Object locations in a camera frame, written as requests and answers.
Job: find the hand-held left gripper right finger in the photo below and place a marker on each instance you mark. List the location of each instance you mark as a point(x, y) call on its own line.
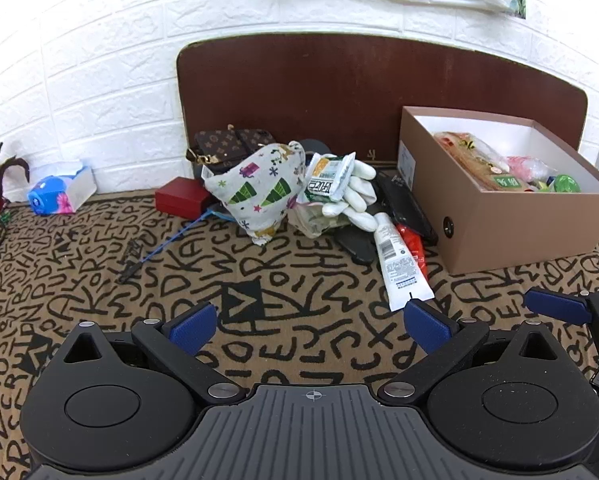
point(427, 327)

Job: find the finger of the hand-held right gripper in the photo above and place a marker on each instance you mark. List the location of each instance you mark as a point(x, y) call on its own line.
point(554, 304)

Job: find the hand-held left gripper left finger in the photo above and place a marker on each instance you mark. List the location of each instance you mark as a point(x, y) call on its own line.
point(194, 329)

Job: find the brown cardboard box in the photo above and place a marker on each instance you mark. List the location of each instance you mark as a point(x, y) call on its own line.
point(504, 230)

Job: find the beige plastic bag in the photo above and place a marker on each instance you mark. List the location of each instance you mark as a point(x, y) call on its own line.
point(309, 220)

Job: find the white tube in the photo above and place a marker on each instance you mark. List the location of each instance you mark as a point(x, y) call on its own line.
point(399, 265)

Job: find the red tube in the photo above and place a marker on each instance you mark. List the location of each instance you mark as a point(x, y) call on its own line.
point(414, 247)

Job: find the blue black stick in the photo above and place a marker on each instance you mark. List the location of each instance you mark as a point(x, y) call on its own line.
point(169, 242)

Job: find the letter print blanket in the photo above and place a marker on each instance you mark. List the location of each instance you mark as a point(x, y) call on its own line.
point(304, 280)

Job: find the green lidded cup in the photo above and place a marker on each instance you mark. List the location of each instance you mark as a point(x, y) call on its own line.
point(567, 183)

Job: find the black wallet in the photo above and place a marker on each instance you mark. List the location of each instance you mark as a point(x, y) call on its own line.
point(404, 205)

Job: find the small red box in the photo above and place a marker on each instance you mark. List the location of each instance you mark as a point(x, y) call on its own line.
point(179, 197)

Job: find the pink white snack packet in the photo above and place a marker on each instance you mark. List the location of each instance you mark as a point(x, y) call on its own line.
point(527, 167)

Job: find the white glove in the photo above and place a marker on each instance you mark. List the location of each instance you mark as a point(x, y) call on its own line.
point(357, 195)

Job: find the brown bread packet green label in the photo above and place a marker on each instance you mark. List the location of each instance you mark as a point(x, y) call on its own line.
point(479, 165)

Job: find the tree print cloth pouch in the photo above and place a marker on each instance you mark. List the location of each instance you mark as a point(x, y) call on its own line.
point(259, 185)

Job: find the green white snack packet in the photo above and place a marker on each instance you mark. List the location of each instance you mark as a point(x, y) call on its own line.
point(327, 180)

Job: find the brown monogram purse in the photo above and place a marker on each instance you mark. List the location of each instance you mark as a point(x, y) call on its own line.
point(224, 145)

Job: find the blue tissue pack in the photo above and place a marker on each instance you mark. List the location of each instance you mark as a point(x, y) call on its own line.
point(54, 195)

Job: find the dark oval case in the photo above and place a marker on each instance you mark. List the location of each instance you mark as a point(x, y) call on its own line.
point(317, 146)

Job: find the brown wooden board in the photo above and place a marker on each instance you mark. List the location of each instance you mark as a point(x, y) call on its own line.
point(329, 90)

